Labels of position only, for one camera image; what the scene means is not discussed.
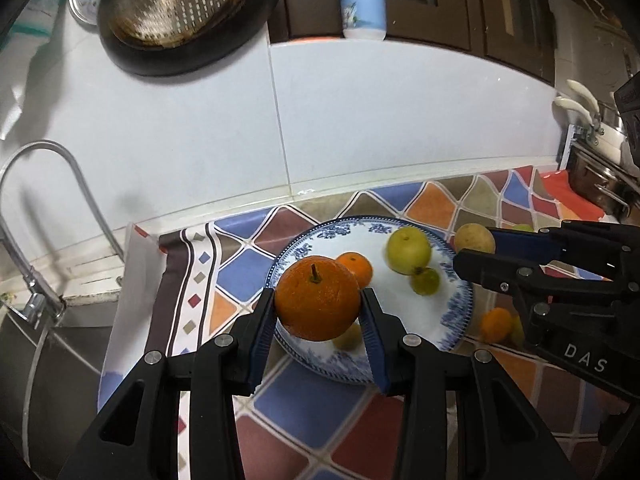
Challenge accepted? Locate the small yellow brown fruit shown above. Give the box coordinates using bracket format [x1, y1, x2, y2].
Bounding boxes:
[332, 323, 362, 352]

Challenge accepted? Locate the large orange without stem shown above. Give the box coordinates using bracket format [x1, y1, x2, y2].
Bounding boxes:
[480, 307, 513, 344]

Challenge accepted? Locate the black frying pan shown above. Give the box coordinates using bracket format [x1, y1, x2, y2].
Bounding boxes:
[98, 0, 279, 77]

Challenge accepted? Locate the green tomato with stem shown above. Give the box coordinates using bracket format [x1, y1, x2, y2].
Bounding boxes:
[409, 266, 440, 296]

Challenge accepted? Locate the yellow green pear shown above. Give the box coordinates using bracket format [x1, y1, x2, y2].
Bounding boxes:
[385, 226, 432, 275]

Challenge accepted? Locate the small orange mandarin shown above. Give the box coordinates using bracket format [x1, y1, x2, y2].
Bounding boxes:
[336, 252, 373, 289]

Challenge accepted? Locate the colourful diamond pattern tablecloth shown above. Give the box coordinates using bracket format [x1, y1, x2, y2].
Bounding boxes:
[96, 164, 632, 480]

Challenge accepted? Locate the steel kitchen sink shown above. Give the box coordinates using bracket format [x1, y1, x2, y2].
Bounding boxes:
[1, 301, 117, 479]

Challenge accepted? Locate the cream knife handle upper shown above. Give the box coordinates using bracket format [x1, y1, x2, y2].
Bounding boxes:
[566, 79, 600, 117]

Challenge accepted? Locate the blue white porcelain plate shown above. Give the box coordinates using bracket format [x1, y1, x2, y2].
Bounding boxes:
[266, 216, 474, 385]

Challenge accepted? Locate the teal white paper box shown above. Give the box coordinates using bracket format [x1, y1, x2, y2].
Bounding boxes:
[1, 0, 65, 56]

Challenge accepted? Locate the small green mandarin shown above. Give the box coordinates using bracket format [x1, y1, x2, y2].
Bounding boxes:
[510, 315, 525, 350]

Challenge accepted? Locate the chrome kitchen faucet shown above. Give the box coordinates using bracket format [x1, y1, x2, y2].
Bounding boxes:
[0, 140, 126, 331]

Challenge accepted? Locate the round yellow brown fruit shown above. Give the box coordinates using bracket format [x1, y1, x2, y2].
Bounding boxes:
[454, 223, 496, 254]

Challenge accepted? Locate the large orange with stem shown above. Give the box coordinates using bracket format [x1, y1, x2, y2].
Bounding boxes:
[274, 256, 360, 341]

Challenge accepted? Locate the green apple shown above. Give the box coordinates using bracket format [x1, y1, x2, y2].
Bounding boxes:
[511, 223, 536, 233]

